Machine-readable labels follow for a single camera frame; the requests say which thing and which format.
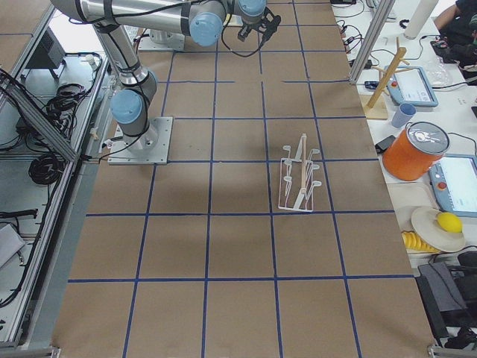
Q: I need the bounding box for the teach pendant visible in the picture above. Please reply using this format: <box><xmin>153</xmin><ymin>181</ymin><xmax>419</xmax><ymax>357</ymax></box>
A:
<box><xmin>429</xmin><ymin>154</ymin><xmax>476</xmax><ymax>218</ymax></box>
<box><xmin>387</xmin><ymin>66</ymin><xmax>438</xmax><ymax>107</ymax></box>

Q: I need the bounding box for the blue cup on desk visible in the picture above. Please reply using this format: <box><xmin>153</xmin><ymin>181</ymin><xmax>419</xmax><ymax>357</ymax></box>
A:
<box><xmin>391</xmin><ymin>103</ymin><xmax>417</xmax><ymax>128</ymax></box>

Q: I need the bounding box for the wooden mug tree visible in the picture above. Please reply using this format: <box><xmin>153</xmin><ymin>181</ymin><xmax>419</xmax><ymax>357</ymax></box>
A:
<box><xmin>359</xmin><ymin>38</ymin><xmax>409</xmax><ymax>120</ymax></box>

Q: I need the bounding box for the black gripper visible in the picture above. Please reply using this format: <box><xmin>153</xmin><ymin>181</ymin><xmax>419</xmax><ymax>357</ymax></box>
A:
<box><xmin>237</xmin><ymin>7</ymin><xmax>281</xmax><ymax>43</ymax></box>

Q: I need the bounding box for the orange cylindrical container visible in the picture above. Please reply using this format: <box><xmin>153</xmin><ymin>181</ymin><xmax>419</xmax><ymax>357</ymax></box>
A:
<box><xmin>382</xmin><ymin>122</ymin><xmax>450</xmax><ymax>181</ymax></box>

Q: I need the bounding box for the near teach pendant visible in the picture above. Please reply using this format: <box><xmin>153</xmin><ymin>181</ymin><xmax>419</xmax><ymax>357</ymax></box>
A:
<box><xmin>429</xmin><ymin>154</ymin><xmax>476</xmax><ymax>218</ymax></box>

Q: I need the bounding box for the aluminium frame post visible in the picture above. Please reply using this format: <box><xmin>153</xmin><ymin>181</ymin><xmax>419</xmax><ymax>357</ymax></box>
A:
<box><xmin>349</xmin><ymin>0</ymin><xmax>395</xmax><ymax>84</ymax></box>

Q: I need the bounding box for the white wire cup rack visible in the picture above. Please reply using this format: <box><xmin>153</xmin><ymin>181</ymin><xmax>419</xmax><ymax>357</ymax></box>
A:
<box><xmin>278</xmin><ymin>134</ymin><xmax>322</xmax><ymax>213</ymax></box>

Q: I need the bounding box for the black braided cable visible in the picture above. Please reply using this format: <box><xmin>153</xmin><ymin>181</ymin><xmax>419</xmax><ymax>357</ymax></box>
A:
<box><xmin>220</xmin><ymin>14</ymin><xmax>277</xmax><ymax>57</ymax></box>

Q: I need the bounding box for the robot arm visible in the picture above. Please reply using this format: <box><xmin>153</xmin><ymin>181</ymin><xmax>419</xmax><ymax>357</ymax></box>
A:
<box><xmin>52</xmin><ymin>1</ymin><xmax>281</xmax><ymax>151</ymax></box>

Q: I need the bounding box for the yellow lemon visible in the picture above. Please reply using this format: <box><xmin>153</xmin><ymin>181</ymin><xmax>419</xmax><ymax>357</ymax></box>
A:
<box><xmin>436</xmin><ymin>212</ymin><xmax>463</xmax><ymax>233</ymax></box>

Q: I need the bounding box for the far teach pendant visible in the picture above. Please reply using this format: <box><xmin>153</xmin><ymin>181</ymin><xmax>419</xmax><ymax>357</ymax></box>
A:
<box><xmin>387</xmin><ymin>66</ymin><xmax>438</xmax><ymax>107</ymax></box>

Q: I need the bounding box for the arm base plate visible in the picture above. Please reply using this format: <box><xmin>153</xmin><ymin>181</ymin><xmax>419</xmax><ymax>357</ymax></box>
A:
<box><xmin>107</xmin><ymin>117</ymin><xmax>173</xmax><ymax>165</ymax></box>

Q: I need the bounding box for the beige plate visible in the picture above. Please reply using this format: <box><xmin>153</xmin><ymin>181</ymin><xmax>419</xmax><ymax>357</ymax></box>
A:
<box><xmin>411</xmin><ymin>207</ymin><xmax>466</xmax><ymax>252</ymax></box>

